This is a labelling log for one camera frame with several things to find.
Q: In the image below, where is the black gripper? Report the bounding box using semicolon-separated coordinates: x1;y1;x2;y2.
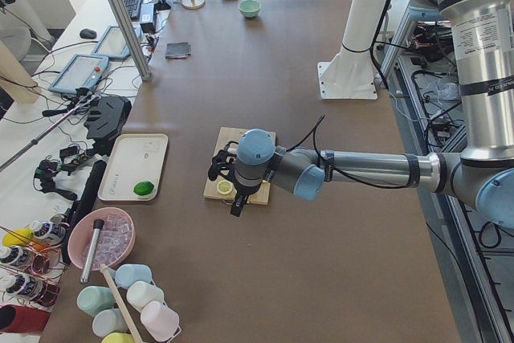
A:
230;185;250;217

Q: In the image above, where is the blue cup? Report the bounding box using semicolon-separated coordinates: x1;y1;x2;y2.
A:
115;263;153;289

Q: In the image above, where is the pale green cup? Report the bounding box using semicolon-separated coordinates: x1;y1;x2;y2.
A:
92;308;129;337

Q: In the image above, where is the aluminium frame post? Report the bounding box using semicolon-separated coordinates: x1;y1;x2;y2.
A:
108;0;151;81

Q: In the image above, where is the grey folded cloth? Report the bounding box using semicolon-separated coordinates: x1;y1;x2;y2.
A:
165;42;191;59

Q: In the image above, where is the pink bowl with ice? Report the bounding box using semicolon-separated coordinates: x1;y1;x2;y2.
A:
67;207;136;271

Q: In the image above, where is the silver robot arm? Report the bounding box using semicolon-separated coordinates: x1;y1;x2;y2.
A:
208;0;513;228

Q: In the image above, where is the pink cup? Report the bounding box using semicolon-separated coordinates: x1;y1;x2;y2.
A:
140;300;182;342

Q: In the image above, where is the bottle with dark label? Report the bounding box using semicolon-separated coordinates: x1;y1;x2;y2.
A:
29;221;66;246

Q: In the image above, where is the blue teach pendant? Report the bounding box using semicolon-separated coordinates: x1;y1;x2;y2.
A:
48;55;109;95
92;26;130;61

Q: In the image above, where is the bamboo cutting board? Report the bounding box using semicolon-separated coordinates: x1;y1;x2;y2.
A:
203;127;271;205

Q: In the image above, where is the yellow cup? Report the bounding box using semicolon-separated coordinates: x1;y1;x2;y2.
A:
101;332;135;343

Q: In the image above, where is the red cup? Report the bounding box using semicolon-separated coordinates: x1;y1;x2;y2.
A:
1;304;51;335

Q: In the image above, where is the mint green bowl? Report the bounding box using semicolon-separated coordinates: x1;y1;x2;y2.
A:
238;0;261;18

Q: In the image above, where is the green lime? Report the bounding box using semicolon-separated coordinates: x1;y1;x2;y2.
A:
133;181;155;197

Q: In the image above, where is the lemon slice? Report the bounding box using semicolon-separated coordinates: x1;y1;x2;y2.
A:
216;180;234;196

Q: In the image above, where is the blue teach pendant near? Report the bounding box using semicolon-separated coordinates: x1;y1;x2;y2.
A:
48;55;109;95

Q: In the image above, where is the blue teach pendant far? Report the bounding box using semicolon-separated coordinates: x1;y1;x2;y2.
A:
92;26;130;61

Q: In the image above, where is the white cup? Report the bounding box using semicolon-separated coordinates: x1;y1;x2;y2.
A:
126;281;165;312

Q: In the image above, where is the wooden stick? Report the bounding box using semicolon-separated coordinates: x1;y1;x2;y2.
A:
100;264;143;343

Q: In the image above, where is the black computer mouse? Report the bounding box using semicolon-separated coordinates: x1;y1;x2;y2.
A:
80;28;97;39

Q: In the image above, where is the cream rabbit tray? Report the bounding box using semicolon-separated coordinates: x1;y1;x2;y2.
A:
97;133;169;202

